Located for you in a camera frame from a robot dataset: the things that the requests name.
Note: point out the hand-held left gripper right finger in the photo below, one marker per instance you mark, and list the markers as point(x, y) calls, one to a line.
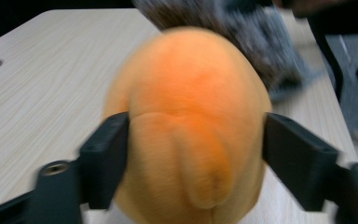
point(301, 161)

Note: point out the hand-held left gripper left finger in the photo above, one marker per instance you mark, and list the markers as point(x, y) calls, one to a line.
point(104, 161)

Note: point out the orange plush toy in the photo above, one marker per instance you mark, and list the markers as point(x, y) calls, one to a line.
point(192, 93)

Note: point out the gray fluffy cloth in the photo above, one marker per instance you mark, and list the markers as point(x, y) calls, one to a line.
point(245, 40)

